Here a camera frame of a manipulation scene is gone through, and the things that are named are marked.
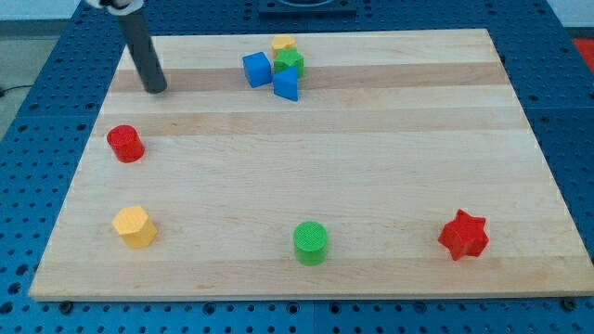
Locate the green star block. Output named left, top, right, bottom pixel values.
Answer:
left=274, top=47, right=304, bottom=78

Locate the blue triangle block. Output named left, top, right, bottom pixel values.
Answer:
left=272, top=67, right=299, bottom=101

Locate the black cable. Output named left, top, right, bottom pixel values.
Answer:
left=0, top=83, right=32, bottom=98

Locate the yellow heart block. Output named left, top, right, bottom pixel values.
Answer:
left=271, top=34, right=296, bottom=58

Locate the blue cube block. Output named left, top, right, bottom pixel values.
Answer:
left=242, top=52, right=272, bottom=88

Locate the green cylinder block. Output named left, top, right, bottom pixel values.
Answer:
left=293, top=221, right=329, bottom=266

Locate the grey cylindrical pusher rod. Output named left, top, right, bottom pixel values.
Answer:
left=118, top=8, right=167, bottom=94

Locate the red cylinder block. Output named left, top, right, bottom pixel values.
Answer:
left=107, top=124, right=145, bottom=163

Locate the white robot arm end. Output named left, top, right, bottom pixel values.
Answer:
left=85, top=0, right=145, bottom=16

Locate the yellow hexagon block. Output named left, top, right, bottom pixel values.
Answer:
left=112, top=206, right=158, bottom=249

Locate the wooden board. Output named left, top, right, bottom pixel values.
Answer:
left=29, top=29, right=593, bottom=302

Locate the red star block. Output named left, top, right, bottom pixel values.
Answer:
left=438, top=209, right=489, bottom=261

